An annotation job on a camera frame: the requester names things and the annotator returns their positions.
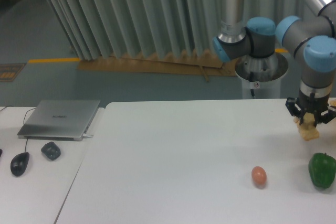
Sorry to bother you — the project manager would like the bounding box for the small black device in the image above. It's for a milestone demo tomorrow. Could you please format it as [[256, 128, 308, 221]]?
[[41, 142, 61, 161]]

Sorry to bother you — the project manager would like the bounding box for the black mouse cable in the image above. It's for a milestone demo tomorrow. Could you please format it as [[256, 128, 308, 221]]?
[[0, 105, 37, 154]]

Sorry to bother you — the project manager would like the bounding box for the black computer mouse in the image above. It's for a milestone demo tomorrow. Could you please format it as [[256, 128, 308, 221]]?
[[10, 152, 30, 177]]

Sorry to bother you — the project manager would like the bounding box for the grey-green pleated curtain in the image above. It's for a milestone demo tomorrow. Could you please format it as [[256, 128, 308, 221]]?
[[34, 0, 336, 60]]

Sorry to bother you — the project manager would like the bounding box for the loaf of bread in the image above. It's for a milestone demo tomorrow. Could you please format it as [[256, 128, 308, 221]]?
[[293, 113, 320, 141]]

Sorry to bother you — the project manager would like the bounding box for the flat brown cardboard sheet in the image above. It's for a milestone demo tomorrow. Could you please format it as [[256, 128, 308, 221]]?
[[77, 51, 236, 81]]

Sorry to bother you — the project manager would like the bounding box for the brown egg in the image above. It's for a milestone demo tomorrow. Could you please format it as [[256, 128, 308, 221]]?
[[251, 166, 267, 188]]

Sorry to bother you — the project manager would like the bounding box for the white usb plug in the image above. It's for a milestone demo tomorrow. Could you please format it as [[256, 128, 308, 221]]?
[[82, 134, 93, 138]]

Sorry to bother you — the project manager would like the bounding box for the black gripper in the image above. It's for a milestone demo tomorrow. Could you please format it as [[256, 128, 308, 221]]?
[[285, 90, 335, 127]]

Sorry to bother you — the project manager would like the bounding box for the green bell pepper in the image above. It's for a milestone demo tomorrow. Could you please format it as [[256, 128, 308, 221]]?
[[308, 153, 335, 189]]

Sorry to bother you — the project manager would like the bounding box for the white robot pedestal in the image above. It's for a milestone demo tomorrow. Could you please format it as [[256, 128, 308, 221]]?
[[235, 52, 288, 99]]

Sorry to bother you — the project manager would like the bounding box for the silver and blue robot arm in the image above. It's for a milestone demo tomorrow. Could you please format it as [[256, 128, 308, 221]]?
[[213, 0, 335, 125]]

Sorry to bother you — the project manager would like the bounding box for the silver closed laptop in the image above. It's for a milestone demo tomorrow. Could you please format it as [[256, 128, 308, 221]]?
[[17, 100, 100, 141]]

